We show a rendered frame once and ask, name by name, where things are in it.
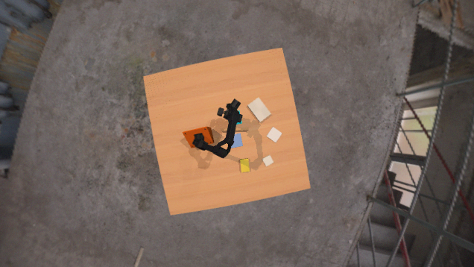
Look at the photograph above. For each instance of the yellow rectangular block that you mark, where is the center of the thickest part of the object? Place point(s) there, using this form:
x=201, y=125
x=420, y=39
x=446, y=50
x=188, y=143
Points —
x=244, y=165

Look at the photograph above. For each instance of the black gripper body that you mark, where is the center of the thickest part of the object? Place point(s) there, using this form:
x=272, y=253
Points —
x=221, y=111

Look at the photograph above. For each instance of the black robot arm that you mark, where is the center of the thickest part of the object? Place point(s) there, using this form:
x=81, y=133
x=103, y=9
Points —
x=232, y=115

